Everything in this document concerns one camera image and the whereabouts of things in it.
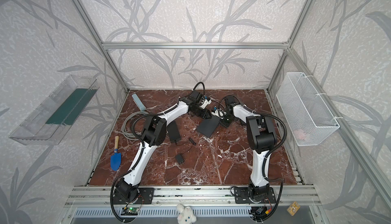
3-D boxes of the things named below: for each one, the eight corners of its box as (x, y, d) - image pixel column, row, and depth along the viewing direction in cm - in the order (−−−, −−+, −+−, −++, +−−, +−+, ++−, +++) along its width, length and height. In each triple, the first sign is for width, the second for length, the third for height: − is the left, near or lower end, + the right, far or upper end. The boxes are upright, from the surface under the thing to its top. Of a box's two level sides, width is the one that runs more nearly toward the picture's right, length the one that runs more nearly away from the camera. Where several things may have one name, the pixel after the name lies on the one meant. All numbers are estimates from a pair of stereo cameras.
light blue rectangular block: (142, 112, 109) (139, 108, 104) (133, 99, 117) (130, 94, 112) (146, 110, 110) (144, 105, 106) (137, 97, 118) (135, 92, 114)
